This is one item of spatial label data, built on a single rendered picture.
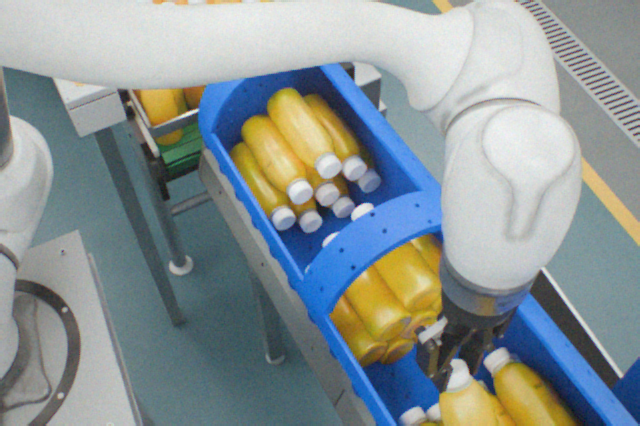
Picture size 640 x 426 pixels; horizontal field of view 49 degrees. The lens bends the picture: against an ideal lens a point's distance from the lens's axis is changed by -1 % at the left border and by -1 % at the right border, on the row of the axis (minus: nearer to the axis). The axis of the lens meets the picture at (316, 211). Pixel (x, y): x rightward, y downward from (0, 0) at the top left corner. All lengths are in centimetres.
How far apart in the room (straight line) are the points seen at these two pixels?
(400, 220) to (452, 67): 39
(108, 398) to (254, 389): 117
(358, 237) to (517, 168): 49
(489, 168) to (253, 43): 20
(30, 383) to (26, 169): 31
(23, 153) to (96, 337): 30
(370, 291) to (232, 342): 127
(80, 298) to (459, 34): 75
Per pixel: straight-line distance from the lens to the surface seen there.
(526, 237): 57
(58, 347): 115
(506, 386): 103
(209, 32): 53
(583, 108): 300
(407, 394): 116
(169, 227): 222
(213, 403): 221
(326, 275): 101
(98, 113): 146
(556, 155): 55
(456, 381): 90
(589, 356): 220
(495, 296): 66
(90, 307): 116
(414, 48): 65
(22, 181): 102
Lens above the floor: 204
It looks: 54 degrees down
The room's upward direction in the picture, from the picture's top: 2 degrees counter-clockwise
